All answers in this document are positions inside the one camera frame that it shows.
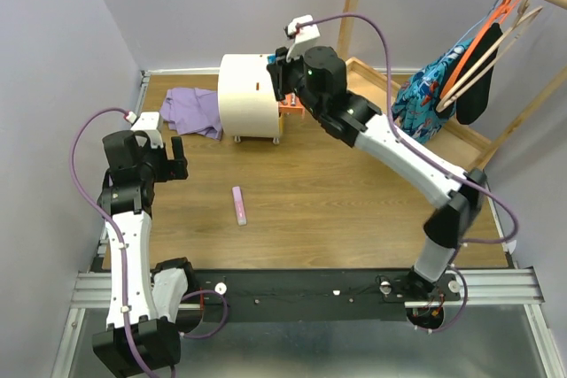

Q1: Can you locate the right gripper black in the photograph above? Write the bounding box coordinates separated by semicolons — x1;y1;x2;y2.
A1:
267;42;323;120

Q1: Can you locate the round cream drawer organizer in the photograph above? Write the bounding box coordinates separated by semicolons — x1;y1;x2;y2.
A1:
217;54;305;144

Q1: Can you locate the pink highlighter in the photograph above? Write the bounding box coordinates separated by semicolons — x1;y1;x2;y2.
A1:
232;186;247;226

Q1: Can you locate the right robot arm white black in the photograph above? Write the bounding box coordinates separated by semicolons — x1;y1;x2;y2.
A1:
266;46;486;300

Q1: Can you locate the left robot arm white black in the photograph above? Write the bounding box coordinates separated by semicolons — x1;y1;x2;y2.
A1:
92;130;198;377

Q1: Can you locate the purple cloth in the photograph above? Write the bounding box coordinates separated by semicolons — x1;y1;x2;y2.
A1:
159;88;222;141

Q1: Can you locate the wooden clothes rack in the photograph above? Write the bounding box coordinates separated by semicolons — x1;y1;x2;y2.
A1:
344;0;566;169

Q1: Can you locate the blue patterned garment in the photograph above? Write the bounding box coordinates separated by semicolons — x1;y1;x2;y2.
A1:
392;38;472;144

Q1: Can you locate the black garment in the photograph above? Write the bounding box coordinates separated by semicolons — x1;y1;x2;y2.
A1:
456;23;502;125

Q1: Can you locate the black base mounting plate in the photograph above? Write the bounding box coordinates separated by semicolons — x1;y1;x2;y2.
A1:
176;268;461;332

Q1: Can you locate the orange plastic hanger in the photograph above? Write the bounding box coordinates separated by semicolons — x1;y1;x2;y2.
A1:
438;0;551;96

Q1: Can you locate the beige wooden hanger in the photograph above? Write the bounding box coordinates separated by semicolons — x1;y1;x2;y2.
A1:
436;0;554;114

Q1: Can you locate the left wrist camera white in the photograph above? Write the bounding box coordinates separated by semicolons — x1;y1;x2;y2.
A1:
124;112;164;149

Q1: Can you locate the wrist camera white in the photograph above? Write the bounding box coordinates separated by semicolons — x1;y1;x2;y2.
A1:
284;15;320;63
124;112;164;149

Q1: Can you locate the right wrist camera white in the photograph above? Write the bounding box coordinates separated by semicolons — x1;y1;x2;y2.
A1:
284;15;320;63

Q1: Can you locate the blue wire hanger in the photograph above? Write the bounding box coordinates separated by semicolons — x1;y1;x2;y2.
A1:
455;0;526;47

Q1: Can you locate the aluminium frame rail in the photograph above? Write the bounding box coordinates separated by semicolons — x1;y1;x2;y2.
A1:
49;70;555;378

